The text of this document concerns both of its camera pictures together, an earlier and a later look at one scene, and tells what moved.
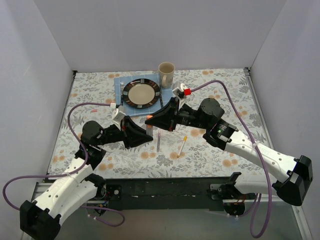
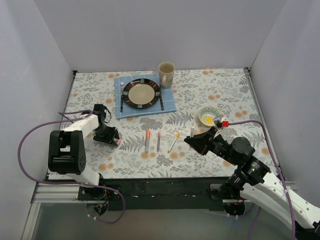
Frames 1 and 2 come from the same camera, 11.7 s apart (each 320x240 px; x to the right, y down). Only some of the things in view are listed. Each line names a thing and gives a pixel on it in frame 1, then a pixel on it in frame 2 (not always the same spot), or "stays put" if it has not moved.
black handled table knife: x=161 y=99 stays put
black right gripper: x=175 y=116 → x=206 y=140
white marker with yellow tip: x=178 y=155 → x=172 y=145
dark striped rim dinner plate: x=141 y=93 stays put
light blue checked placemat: x=140 y=95 stays put
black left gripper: x=125 y=132 → x=107 y=135
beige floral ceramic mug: x=166 y=70 stays put
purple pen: x=159 y=136 stays put
